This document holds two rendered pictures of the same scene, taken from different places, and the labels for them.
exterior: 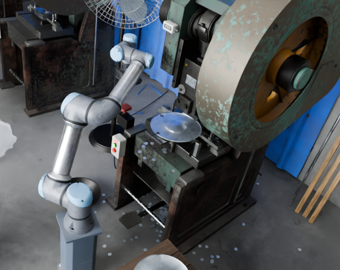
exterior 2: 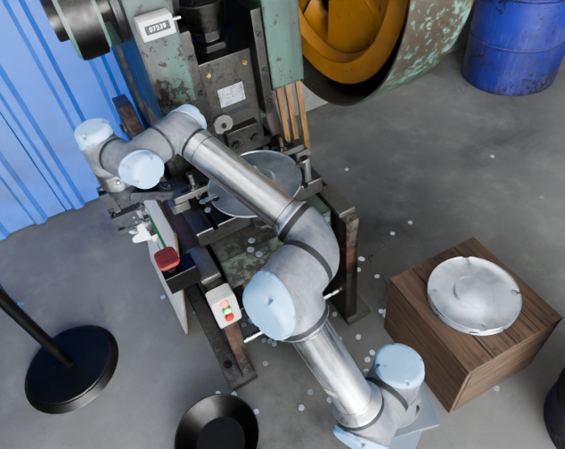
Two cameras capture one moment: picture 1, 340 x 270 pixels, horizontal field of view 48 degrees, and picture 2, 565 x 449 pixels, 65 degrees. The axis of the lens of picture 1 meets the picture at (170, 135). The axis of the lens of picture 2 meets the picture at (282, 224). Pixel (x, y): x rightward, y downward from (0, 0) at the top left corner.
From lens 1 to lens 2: 1.53 m
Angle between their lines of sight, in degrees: 46
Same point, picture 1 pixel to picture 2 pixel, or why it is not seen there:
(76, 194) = (411, 368)
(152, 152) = (267, 246)
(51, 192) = (392, 424)
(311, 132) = not seen: hidden behind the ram
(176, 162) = not seen: hidden behind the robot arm
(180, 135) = (281, 178)
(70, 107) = (302, 304)
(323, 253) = (352, 151)
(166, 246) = (405, 281)
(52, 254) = not seen: outside the picture
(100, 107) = (323, 234)
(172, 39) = (166, 52)
